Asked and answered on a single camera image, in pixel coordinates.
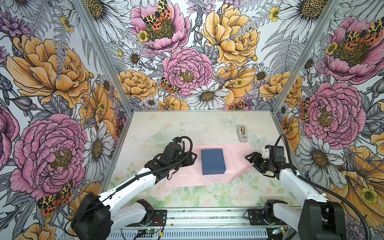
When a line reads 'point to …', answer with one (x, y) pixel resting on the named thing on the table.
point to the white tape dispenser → (241, 131)
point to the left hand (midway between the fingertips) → (191, 160)
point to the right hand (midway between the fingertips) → (248, 163)
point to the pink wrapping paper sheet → (237, 156)
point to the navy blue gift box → (213, 161)
